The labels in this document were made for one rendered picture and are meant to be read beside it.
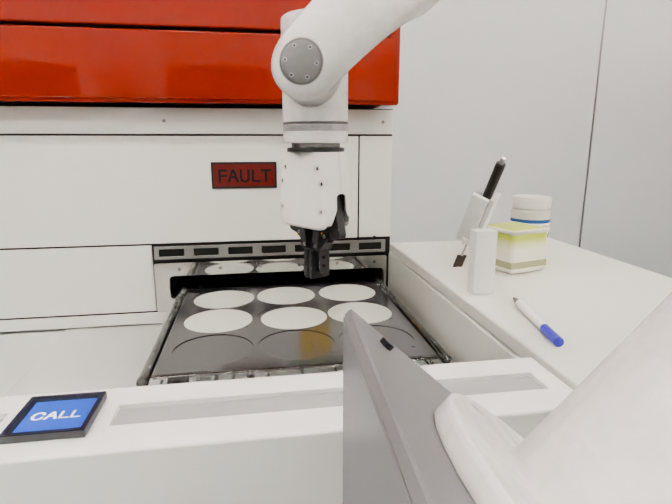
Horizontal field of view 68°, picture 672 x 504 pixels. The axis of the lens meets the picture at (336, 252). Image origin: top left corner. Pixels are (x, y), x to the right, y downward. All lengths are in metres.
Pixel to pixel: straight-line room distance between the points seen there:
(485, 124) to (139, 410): 2.42
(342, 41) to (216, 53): 0.38
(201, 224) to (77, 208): 0.21
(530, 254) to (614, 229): 2.35
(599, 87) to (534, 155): 0.47
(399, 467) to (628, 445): 0.08
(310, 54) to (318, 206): 0.18
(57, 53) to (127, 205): 0.26
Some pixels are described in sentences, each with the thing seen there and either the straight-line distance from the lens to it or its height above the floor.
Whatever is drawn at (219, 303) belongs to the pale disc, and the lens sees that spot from 0.85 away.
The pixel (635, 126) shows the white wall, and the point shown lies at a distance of 3.15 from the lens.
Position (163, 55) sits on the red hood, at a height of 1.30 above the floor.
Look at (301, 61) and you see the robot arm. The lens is 0.56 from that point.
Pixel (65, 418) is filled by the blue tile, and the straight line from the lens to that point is 0.44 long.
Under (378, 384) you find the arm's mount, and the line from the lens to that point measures 0.20.
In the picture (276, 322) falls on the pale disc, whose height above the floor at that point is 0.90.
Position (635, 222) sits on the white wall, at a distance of 3.23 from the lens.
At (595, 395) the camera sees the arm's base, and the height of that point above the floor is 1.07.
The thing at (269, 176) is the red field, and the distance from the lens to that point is 0.94.
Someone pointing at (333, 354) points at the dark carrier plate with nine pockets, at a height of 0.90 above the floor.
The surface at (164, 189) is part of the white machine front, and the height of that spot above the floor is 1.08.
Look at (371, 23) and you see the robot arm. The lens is 0.57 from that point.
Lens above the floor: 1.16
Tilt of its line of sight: 13 degrees down
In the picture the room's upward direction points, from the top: straight up
